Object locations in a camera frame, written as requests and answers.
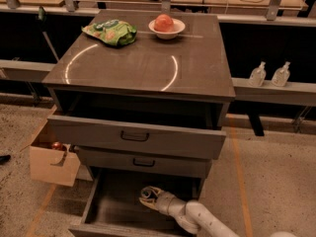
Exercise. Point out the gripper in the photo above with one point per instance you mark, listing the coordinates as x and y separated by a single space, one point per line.
164 200

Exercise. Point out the grey middle drawer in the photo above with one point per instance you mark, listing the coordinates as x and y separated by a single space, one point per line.
185 167

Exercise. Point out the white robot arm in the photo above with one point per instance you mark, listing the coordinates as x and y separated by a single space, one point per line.
190 215

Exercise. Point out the cardboard box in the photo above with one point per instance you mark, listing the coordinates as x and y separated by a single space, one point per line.
48 165

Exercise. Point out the right clear sanitizer bottle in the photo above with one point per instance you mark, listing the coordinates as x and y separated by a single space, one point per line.
281 75

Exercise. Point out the clear sanitizer bottle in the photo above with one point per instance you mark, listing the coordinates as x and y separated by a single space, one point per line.
258 75
281 75

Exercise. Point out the black shoe tip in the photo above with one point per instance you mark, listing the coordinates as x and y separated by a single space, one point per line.
4 159

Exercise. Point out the grey top drawer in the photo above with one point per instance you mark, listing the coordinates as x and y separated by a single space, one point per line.
138 137

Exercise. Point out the red apple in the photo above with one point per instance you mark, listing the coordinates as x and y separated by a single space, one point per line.
163 23

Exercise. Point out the grey drawer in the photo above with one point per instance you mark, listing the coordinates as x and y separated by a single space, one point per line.
185 167
113 208
138 137

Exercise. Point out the green-handled tool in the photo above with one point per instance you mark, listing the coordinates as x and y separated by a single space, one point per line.
41 20

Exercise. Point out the green chips bag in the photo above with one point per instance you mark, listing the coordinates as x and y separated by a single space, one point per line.
112 32

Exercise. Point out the grey bottom drawer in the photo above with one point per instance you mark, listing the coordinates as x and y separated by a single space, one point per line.
113 208

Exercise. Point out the left clear sanitizer bottle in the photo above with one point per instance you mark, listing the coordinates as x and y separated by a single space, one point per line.
258 75

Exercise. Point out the red ball in box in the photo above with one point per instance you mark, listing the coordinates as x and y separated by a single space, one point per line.
58 146

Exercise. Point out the grey drawer cabinet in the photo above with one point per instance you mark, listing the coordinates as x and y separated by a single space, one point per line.
184 81

